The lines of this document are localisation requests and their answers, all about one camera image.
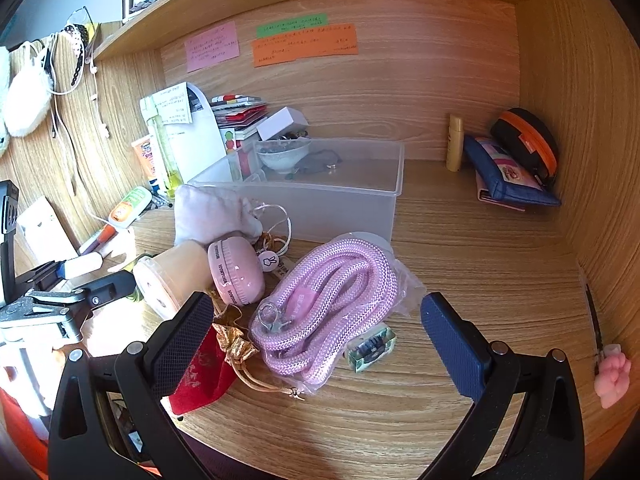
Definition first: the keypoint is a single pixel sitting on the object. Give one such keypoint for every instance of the white paper sheets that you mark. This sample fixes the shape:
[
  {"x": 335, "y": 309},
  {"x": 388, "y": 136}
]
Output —
[{"x": 194, "y": 137}]

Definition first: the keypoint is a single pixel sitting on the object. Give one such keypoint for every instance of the white small box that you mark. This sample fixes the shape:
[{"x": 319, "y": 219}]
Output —
[{"x": 286, "y": 120}]

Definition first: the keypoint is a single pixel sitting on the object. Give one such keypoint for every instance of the yellow-green spray bottle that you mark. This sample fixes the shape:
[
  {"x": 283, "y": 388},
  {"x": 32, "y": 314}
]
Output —
[{"x": 166, "y": 167}]

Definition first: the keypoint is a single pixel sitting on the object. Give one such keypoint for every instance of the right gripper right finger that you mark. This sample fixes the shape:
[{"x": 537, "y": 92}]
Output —
[{"x": 547, "y": 439}]

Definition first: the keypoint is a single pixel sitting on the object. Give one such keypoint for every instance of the small green circuit module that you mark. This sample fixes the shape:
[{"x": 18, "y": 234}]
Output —
[{"x": 368, "y": 348}]

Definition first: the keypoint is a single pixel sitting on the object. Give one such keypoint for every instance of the clear plastic storage bin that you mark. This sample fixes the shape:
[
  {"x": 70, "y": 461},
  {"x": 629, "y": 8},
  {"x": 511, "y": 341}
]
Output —
[{"x": 342, "y": 185}]

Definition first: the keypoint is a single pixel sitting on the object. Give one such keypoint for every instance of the pink wallet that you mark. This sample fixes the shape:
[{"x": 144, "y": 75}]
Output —
[{"x": 484, "y": 196}]

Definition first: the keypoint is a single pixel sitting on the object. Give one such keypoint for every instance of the yellow lotion bottle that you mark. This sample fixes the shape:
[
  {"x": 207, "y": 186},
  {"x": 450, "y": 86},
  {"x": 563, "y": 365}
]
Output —
[{"x": 455, "y": 143}]

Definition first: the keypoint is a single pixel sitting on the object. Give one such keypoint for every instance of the red drawstring pouch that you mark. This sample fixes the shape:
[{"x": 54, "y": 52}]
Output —
[{"x": 206, "y": 379}]

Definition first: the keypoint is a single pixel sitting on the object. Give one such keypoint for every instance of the orange marker pen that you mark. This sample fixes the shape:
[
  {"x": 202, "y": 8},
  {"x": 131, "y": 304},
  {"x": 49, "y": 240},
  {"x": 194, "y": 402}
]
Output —
[{"x": 97, "y": 239}]

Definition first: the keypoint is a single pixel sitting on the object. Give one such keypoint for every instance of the green sticky note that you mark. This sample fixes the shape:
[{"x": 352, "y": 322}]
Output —
[{"x": 291, "y": 25}]

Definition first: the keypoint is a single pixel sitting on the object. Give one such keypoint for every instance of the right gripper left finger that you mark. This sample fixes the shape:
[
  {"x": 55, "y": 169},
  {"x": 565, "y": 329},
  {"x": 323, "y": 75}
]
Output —
[{"x": 85, "y": 440}]

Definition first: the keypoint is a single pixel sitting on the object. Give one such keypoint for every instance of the stack of booklets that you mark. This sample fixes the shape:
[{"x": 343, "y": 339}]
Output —
[{"x": 238, "y": 117}]

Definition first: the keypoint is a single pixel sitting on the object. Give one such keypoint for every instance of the pink sticky note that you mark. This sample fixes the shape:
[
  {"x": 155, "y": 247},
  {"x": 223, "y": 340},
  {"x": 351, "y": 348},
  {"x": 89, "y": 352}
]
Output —
[{"x": 216, "y": 45}]

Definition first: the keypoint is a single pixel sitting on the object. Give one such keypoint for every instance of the white fluffy plush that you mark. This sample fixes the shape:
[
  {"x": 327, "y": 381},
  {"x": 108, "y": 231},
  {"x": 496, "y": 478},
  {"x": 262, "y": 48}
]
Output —
[{"x": 25, "y": 97}]

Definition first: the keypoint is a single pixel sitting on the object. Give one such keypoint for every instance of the white bowl of trinkets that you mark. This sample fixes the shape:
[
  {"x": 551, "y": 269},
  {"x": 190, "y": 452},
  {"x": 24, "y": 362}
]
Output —
[{"x": 282, "y": 155}]

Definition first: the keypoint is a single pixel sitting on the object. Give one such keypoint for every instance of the blue fabric pouch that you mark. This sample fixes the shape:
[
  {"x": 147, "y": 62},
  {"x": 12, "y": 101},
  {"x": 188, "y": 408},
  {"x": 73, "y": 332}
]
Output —
[{"x": 504, "y": 177}]

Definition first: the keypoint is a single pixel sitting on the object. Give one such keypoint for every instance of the white drawstring cloth pouch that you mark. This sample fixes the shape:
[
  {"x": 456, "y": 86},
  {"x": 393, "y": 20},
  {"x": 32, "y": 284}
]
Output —
[{"x": 208, "y": 214}]

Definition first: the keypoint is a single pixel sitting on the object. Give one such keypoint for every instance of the orange sticky note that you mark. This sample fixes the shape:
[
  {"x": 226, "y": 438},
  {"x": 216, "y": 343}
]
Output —
[{"x": 314, "y": 42}]

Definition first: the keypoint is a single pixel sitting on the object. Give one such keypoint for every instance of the pink round kitchen timer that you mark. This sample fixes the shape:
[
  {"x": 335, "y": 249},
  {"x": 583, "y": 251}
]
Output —
[{"x": 236, "y": 272}]

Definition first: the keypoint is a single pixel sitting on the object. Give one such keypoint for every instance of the orange sunscreen tube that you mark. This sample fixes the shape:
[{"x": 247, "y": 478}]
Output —
[{"x": 143, "y": 151}]

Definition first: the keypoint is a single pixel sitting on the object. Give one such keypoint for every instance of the black orange round case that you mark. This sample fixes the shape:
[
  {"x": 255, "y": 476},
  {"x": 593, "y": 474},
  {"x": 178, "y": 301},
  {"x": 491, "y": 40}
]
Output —
[{"x": 529, "y": 141}]

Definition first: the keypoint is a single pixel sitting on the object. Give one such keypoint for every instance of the pink paw toy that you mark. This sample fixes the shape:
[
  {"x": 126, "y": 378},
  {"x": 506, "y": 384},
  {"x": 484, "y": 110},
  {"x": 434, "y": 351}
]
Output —
[{"x": 612, "y": 378}]

